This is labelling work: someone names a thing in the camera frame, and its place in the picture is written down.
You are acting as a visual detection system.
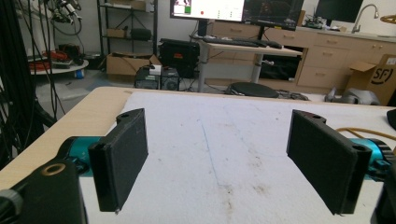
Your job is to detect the printed open cardboard box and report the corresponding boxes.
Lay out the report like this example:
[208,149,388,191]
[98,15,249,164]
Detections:
[345,53,396,106]

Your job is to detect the silver curved faucet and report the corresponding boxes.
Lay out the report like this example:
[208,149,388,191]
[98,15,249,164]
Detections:
[351,3,380,35]

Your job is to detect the monitor with dark screen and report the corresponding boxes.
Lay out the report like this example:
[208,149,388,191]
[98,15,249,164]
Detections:
[242,0,304,32]

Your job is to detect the black hard equipment case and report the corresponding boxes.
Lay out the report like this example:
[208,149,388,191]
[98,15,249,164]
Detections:
[158,37,201,79]

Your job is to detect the small black electronics boxes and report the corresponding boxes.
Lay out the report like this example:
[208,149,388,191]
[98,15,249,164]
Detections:
[134,64,181,92]

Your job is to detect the bundle of black cables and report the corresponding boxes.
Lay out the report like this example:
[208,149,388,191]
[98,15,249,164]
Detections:
[0,0,67,171]

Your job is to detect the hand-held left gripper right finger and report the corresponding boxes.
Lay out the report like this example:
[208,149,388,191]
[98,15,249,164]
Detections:
[286,109,373,217]

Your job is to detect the yellow cable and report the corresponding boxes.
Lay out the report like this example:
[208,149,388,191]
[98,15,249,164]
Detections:
[335,126,396,142]

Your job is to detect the round black floor disc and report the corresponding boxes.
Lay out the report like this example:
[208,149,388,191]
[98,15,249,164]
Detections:
[228,81,280,99]

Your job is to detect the round white table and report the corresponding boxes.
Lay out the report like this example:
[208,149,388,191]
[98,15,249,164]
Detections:
[28,58,90,77]

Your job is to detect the white robot arm with cables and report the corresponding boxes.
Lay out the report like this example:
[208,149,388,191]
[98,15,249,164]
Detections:
[46,0,84,26]

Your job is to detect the black object at table edge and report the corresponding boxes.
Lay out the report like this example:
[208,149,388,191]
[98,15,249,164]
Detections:
[387,108,396,131]

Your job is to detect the monitor with white screen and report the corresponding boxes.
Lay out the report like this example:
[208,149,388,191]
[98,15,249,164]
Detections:
[169,0,246,23]

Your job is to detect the grey plastic device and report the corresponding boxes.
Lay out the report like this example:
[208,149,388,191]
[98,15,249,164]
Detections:
[324,87,382,106]

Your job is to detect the wooden cabinet with drawers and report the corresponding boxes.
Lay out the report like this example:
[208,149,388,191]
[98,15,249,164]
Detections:
[210,21,396,95]

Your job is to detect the orange cable coil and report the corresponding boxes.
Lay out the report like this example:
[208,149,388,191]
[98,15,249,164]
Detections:
[28,50,69,72]

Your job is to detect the black metal shelf rack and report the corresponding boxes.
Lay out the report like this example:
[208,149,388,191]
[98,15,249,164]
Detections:
[96,0,159,60]

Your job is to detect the black keyboard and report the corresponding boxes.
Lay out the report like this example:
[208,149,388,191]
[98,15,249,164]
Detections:
[202,36,283,50]

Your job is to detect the black switched-off monitor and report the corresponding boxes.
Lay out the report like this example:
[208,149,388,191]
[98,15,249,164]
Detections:
[314,0,364,23]

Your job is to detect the plain brown cardboard box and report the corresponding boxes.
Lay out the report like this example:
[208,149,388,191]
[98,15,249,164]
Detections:
[106,51,163,84]

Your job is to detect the light wooden standing desk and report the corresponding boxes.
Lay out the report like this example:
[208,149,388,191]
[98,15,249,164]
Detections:
[191,35,304,93]

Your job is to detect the white stained table mat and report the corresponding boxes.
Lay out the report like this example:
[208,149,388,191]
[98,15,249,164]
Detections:
[78,91,396,224]

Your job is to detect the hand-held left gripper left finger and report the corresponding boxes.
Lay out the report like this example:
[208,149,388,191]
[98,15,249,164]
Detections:
[88,107,149,216]

